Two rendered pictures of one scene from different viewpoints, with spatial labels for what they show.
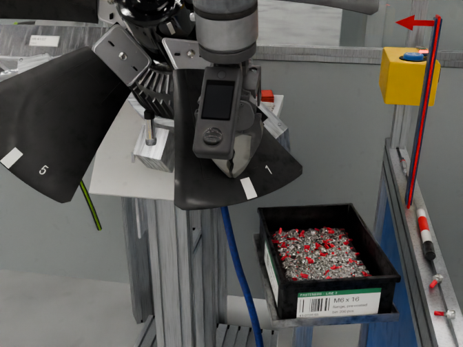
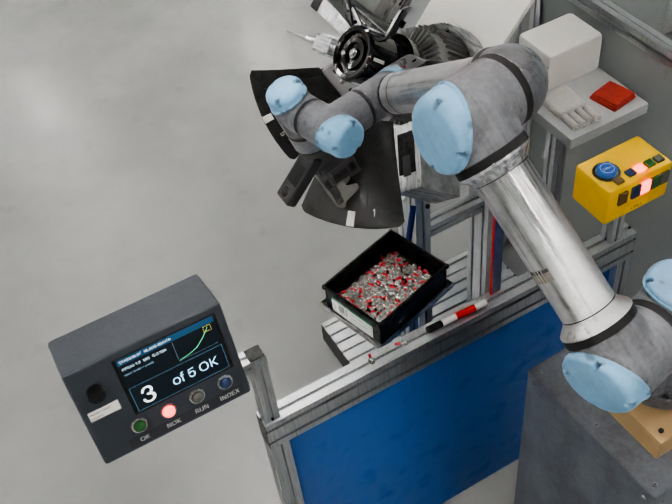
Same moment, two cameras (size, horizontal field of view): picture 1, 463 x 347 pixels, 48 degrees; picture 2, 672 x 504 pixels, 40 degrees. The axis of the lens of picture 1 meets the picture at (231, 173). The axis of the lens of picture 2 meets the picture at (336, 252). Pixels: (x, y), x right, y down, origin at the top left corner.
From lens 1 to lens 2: 154 cm
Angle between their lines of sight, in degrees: 49
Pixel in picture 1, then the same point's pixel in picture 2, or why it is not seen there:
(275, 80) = (653, 80)
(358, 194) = not seen: outside the picture
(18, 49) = (331, 17)
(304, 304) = (335, 305)
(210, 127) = (286, 185)
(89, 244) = not seen: hidden behind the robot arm
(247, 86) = (328, 167)
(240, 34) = (300, 148)
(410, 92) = (588, 201)
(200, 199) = (316, 210)
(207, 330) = (481, 289)
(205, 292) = (482, 256)
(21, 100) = not seen: hidden behind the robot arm
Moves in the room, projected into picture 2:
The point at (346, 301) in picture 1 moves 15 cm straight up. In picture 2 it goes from (355, 319) to (350, 271)
